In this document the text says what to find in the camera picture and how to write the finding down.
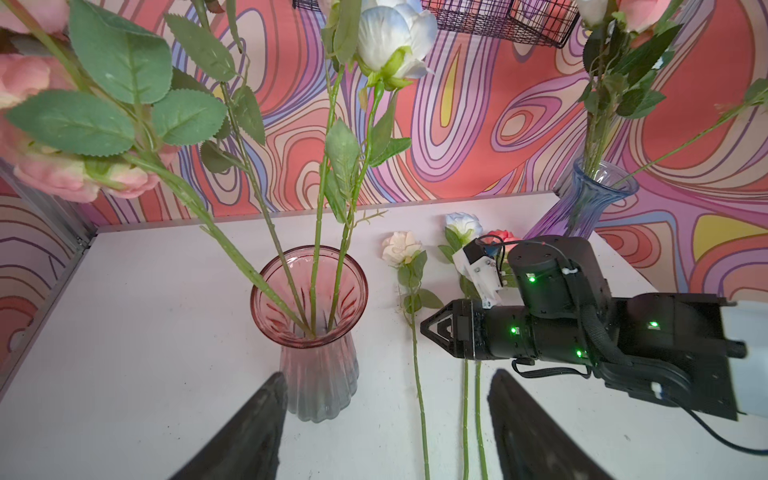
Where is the purple blue glass vase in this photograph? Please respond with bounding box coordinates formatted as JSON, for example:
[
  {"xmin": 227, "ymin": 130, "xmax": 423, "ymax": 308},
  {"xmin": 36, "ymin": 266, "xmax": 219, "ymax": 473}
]
[{"xmin": 524, "ymin": 158, "xmax": 639, "ymax": 240}]

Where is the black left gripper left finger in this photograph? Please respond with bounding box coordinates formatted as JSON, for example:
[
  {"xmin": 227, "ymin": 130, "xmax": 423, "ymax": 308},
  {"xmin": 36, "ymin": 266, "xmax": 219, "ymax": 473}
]
[{"xmin": 173, "ymin": 372, "xmax": 288, "ymax": 480}]

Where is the pale cream rose stem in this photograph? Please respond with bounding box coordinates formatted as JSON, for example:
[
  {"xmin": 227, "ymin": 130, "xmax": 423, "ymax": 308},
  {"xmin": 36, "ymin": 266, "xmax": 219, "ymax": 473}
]
[{"xmin": 381, "ymin": 231, "xmax": 440, "ymax": 479}]

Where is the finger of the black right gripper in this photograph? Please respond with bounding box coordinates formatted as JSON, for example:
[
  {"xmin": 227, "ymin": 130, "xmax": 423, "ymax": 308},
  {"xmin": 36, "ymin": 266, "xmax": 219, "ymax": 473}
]
[{"xmin": 420, "ymin": 300, "xmax": 462, "ymax": 354}]

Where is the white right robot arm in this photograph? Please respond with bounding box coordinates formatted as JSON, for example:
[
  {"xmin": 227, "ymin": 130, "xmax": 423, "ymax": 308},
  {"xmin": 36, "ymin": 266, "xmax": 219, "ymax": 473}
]
[{"xmin": 420, "ymin": 236, "xmax": 767, "ymax": 420}]

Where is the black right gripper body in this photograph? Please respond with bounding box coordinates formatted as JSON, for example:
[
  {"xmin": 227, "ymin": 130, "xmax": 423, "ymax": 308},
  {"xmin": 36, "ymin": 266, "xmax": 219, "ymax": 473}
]
[{"xmin": 450, "ymin": 299, "xmax": 539, "ymax": 360}]

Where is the magenta rose stem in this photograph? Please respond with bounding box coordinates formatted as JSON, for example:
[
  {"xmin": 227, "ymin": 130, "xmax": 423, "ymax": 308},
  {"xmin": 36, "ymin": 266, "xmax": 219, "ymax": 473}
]
[{"xmin": 191, "ymin": 0, "xmax": 313, "ymax": 331}]

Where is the pink spray rose bunch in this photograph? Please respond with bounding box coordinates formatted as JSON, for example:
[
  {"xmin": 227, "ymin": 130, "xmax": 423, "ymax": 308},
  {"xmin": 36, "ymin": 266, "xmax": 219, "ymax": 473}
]
[{"xmin": 2, "ymin": 1, "xmax": 307, "ymax": 328}]

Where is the light pink rose stem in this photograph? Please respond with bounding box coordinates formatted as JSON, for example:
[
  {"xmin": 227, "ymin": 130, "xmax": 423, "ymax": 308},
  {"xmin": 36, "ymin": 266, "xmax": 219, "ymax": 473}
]
[{"xmin": 576, "ymin": 1, "xmax": 626, "ymax": 180}]

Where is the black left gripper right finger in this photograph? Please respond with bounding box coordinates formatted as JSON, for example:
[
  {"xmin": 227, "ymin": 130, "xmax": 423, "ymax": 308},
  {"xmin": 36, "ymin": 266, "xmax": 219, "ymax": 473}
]
[{"xmin": 488, "ymin": 369, "xmax": 610, "ymax": 480}]

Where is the cream peach rose stem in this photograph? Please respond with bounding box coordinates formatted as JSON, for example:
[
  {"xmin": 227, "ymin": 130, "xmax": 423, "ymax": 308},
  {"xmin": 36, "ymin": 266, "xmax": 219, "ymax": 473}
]
[{"xmin": 308, "ymin": 0, "xmax": 364, "ymax": 334}]

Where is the red rimmed glass vase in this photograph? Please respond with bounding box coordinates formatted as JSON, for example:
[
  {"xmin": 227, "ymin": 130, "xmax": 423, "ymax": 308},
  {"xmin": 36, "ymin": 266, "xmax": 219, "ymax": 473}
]
[{"xmin": 251, "ymin": 245, "xmax": 369, "ymax": 423}]

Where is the black wire basket back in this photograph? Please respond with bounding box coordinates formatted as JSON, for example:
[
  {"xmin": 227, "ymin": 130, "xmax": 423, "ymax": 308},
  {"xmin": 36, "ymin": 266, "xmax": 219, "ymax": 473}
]
[{"xmin": 291, "ymin": 1, "xmax": 580, "ymax": 56}]

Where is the white rose stem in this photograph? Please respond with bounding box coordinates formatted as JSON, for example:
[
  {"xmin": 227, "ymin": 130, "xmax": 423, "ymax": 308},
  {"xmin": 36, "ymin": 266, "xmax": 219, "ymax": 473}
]
[{"xmin": 323, "ymin": 0, "xmax": 440, "ymax": 331}]

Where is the salmon pink rose stem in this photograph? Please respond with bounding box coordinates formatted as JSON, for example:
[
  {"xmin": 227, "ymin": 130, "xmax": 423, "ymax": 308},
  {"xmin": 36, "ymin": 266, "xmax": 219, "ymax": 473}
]
[{"xmin": 604, "ymin": 1, "xmax": 682, "ymax": 154}]

